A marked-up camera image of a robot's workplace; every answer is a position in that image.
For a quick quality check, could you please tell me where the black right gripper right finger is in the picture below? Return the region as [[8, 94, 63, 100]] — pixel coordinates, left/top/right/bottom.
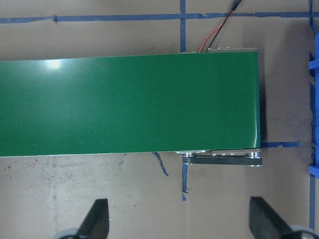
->
[[249, 197, 292, 239]]

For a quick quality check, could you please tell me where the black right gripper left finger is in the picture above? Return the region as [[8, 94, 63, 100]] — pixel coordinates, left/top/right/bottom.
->
[[75, 199, 109, 239]]

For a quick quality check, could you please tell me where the green conveyor belt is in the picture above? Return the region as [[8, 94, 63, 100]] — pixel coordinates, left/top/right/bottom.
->
[[0, 48, 262, 166]]

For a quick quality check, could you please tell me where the blue empty bin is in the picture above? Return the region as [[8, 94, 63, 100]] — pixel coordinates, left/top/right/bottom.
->
[[309, 32, 319, 179]]

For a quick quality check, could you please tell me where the red black conveyor wire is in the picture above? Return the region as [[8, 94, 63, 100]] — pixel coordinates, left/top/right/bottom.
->
[[198, 0, 243, 53]]

